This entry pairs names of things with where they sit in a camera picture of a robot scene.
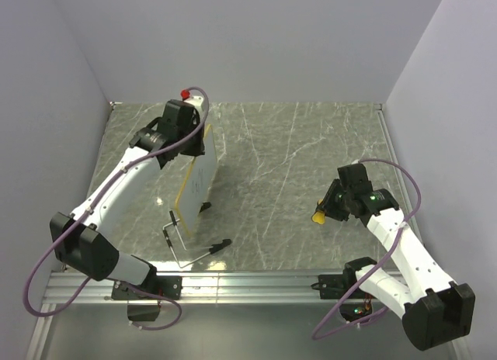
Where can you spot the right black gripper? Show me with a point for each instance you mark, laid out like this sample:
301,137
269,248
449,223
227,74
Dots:
328,205

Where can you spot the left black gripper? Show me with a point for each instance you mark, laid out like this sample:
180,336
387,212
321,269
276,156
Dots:
199,150

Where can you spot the yellow bone-shaped eraser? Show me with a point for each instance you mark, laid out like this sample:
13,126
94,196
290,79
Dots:
318,216

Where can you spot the yellow framed whiteboard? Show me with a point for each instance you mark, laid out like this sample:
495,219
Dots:
195,187

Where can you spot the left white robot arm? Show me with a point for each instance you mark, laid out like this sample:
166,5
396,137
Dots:
80,237

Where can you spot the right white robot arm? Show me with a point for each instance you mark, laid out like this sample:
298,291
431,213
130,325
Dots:
433,308

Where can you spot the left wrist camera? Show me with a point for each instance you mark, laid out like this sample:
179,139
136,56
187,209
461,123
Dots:
198,102

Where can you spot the red cable connector cap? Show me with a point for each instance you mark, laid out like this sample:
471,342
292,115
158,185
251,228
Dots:
185,94

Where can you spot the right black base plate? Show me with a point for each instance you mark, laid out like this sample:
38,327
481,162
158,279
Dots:
332,286

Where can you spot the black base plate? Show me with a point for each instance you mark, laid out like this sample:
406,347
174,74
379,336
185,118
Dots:
332,286
169,286

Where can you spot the metal wire whiteboard stand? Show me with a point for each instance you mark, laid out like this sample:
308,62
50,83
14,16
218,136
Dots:
176,229

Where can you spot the aluminium mounting rail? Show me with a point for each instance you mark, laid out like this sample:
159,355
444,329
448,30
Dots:
279,287

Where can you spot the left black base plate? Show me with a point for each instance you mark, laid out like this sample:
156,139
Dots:
169,286

